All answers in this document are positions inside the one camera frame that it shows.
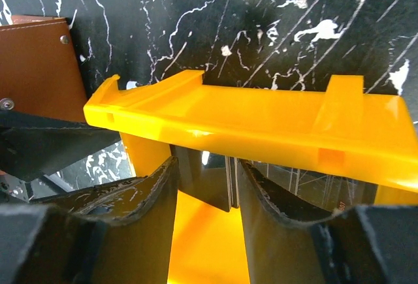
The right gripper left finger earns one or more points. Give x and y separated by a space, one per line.
118 232

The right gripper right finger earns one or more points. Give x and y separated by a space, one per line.
289 240

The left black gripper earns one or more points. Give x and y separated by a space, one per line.
43 157

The striped edge credit card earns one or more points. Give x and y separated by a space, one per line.
322 190

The brown leather card holder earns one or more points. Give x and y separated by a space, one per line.
39 71

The small orange plastic bin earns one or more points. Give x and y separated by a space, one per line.
341 131

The black credit card in bin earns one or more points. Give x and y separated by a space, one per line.
208 177

